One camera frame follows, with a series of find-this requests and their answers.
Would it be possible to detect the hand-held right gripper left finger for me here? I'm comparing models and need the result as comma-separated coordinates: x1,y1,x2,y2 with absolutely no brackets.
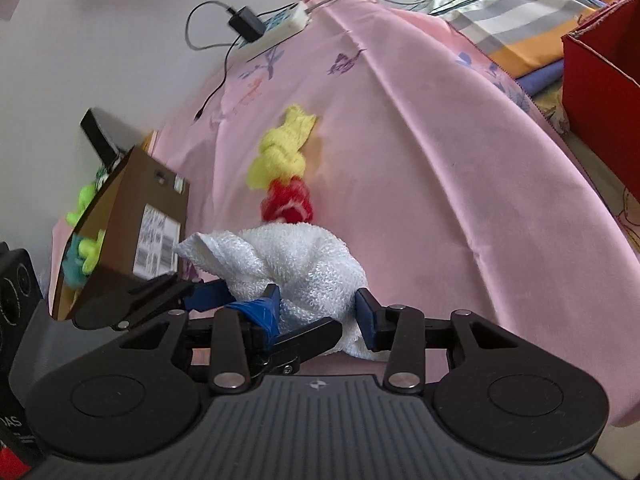
117,285,284,395

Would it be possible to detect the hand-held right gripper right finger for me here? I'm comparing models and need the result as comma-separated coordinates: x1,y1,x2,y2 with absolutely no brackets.
352,287,522,394

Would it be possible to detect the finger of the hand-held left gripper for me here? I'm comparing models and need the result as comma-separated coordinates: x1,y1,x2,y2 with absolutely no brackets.
74,274,232,332
249,317,344,377

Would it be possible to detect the white towel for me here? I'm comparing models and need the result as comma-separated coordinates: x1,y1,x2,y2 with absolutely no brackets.
172,222,381,362

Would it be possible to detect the brown cardboard box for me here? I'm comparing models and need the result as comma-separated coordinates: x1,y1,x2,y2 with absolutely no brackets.
50,146,192,322

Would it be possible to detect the lime green knotted towel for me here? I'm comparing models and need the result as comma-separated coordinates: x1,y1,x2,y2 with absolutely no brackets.
77,229,107,276

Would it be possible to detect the teal green towel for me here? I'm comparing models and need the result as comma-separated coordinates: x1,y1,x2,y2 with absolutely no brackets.
62,234,96,288

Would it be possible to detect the red knotted towel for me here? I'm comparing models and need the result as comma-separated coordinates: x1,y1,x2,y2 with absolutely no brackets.
261,176,315,225

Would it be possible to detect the yellow knotted towel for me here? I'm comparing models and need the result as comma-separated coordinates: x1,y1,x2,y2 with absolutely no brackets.
245,105,318,191

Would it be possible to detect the pink printed bed sheet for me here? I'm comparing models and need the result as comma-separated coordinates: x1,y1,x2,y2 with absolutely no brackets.
47,0,640,428

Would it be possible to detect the black smartphone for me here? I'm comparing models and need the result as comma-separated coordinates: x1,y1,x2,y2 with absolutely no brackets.
80,107,126,167

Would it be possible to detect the white power strip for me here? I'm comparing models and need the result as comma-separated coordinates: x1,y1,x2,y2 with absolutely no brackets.
235,1,311,52

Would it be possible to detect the black charger adapter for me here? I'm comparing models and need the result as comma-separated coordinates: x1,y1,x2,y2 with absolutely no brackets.
225,5,267,42

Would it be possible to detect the blue folded cloth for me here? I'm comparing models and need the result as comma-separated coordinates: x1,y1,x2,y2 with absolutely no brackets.
515,60,566,95

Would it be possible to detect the red box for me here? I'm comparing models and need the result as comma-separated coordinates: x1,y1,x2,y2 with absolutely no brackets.
561,0,640,188

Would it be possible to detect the striped folded bedding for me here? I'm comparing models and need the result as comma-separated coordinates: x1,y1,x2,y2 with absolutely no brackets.
422,0,601,78

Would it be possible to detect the black charger cable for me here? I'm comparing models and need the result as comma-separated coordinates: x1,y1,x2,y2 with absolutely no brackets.
185,1,238,122

